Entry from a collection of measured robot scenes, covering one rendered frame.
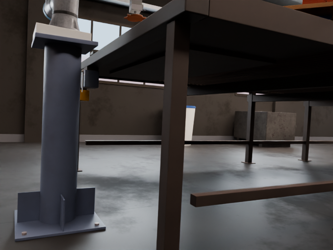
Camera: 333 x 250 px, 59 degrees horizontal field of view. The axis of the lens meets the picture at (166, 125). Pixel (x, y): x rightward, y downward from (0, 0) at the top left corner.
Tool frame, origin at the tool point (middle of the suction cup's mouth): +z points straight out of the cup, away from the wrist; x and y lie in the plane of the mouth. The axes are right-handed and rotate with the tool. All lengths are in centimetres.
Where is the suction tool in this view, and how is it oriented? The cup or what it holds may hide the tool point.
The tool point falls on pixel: (135, 19)
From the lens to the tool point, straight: 194.2
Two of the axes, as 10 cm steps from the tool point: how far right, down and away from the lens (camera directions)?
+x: -9.5, -0.3, -3.0
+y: -2.9, -0.5, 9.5
